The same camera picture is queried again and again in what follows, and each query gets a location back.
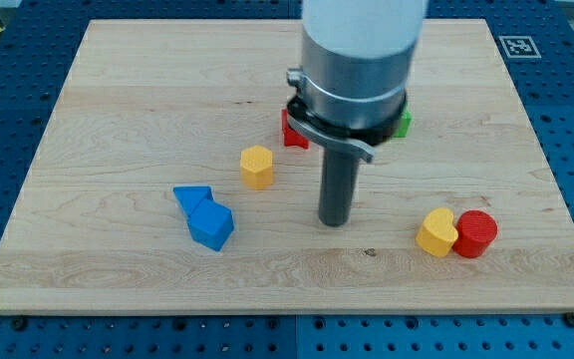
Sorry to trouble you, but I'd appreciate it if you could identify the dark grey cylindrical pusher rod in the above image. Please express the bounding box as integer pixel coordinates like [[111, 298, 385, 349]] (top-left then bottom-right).
[[318, 149, 360, 226]]

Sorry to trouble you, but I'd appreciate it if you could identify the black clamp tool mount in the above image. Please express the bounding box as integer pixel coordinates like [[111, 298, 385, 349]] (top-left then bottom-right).
[[286, 68, 408, 163]]

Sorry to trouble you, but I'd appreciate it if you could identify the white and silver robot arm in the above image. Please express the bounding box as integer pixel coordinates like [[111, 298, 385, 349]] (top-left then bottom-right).
[[286, 0, 429, 226]]

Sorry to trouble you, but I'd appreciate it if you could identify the yellow heart block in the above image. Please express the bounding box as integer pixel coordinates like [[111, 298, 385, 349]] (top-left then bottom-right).
[[416, 207, 458, 257]]

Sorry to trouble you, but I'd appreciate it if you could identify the green block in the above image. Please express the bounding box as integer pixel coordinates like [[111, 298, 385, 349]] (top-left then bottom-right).
[[394, 107, 413, 138]]

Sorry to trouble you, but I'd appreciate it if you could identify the red star block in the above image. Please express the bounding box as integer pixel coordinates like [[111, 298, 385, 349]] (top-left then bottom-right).
[[281, 108, 309, 150]]

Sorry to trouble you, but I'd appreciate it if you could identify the yellow hexagon block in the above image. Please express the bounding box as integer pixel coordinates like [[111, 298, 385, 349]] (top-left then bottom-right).
[[239, 145, 274, 190]]

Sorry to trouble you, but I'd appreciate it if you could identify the blue cube block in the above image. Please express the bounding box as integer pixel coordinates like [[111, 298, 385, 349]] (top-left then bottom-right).
[[187, 199, 234, 251]]

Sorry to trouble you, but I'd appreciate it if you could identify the red cylinder block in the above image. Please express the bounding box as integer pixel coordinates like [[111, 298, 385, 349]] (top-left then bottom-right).
[[452, 209, 498, 258]]

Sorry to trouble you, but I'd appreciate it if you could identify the blue triangle block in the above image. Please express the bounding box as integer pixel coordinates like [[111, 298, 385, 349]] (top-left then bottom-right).
[[172, 185, 213, 216]]

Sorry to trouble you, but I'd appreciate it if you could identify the light wooden board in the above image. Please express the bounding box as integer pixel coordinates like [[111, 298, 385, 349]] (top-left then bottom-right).
[[0, 20, 574, 315]]

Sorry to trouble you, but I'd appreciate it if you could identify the white fiducial marker tag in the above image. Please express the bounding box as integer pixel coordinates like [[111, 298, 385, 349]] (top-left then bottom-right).
[[499, 35, 541, 59]]

